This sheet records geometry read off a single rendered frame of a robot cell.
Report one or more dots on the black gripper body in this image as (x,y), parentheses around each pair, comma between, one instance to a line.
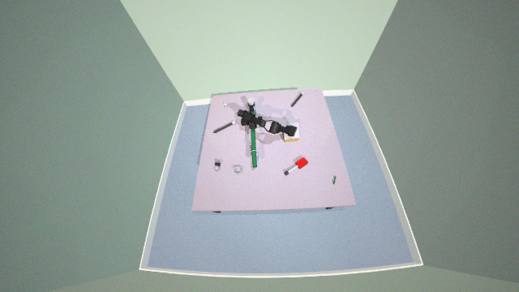
(244,123)

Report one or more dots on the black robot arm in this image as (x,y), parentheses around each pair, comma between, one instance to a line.
(275,127)

